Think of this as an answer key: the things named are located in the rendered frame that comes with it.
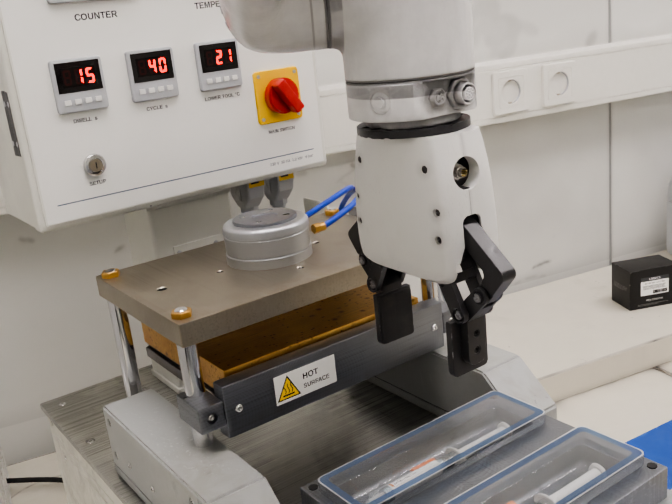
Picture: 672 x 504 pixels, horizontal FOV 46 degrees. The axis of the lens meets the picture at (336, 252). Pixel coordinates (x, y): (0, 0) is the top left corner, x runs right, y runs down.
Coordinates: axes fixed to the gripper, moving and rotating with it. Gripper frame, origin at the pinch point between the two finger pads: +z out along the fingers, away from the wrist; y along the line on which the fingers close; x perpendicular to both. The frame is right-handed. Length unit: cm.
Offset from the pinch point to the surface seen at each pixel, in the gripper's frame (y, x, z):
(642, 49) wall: 47, -93, -10
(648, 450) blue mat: 12, -44, 34
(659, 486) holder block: -12.6, -9.0, 10.7
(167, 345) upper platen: 23.9, 10.7, 4.4
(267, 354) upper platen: 12.9, 6.5, 3.3
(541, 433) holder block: -3.6, -7.4, 9.6
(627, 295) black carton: 35, -72, 27
